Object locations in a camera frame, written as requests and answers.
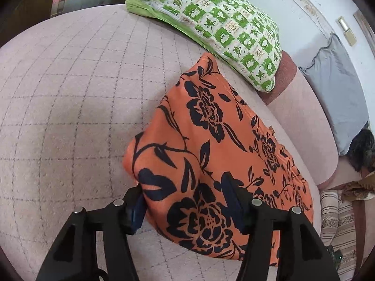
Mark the small striped floral cushion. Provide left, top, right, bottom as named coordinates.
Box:
left=319, top=190, right=367, bottom=281

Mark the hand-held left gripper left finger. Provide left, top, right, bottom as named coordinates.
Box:
left=35, top=183, right=147, bottom=281

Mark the brown patterned scarf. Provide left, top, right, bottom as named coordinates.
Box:
left=343, top=173, right=375, bottom=201

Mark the pink quilted sofa bed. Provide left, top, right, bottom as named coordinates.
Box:
left=0, top=3, right=375, bottom=281

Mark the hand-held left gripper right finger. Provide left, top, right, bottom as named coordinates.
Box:
left=222, top=172, right=342, bottom=281

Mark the pink bolster cushion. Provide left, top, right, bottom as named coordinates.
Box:
left=259, top=50, right=342, bottom=188

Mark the dark furry cloth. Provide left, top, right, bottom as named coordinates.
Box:
left=347, top=128, right=375, bottom=173

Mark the orange floral blouse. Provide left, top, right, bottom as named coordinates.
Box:
left=122, top=52, right=315, bottom=267

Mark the grey pillow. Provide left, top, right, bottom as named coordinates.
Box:
left=298, top=33, right=370, bottom=156

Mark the green checked pillow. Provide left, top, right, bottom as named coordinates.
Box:
left=125, top=0, right=282, bottom=92

